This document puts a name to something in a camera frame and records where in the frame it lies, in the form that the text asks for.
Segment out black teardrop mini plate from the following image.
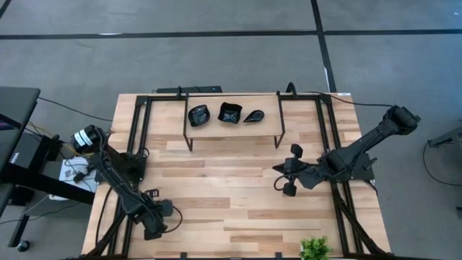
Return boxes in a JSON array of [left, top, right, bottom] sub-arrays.
[[243, 110, 266, 124]]

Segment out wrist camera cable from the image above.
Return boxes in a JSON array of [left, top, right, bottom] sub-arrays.
[[273, 174, 290, 192], [164, 205, 184, 235]]

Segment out thin black floor cable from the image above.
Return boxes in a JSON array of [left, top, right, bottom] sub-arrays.
[[38, 96, 113, 121]]

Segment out black square wavy mini plate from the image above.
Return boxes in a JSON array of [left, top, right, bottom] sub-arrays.
[[217, 102, 243, 125]]

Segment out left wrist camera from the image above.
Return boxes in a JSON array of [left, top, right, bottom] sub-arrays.
[[158, 199, 175, 218]]

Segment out grey stand leg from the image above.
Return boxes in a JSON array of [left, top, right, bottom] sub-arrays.
[[428, 122, 462, 149]]

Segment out wooden shelf riser black legs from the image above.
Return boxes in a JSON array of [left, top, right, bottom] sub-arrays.
[[183, 90, 287, 151]]

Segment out black leaf-shaped mini plate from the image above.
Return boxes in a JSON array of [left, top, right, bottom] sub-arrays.
[[187, 104, 212, 128]]

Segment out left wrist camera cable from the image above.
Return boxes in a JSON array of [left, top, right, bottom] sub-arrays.
[[164, 205, 184, 235]]

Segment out curved black floor cable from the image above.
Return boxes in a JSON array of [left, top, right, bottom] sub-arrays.
[[422, 140, 462, 188]]

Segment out small green potted plant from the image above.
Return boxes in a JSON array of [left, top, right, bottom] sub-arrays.
[[300, 236, 333, 260]]

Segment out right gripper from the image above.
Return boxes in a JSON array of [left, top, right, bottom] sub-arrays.
[[272, 143, 308, 198]]

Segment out black box white lettering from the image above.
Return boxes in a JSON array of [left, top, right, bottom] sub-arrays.
[[9, 131, 44, 170]]

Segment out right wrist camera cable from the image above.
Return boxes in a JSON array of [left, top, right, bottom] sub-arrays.
[[273, 174, 290, 192]]

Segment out black power strip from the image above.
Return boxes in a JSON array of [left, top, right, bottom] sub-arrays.
[[155, 85, 223, 94]]

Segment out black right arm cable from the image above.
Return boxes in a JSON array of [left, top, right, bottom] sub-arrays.
[[299, 90, 394, 108]]

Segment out white power strip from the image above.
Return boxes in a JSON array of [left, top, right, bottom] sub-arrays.
[[58, 155, 97, 192]]

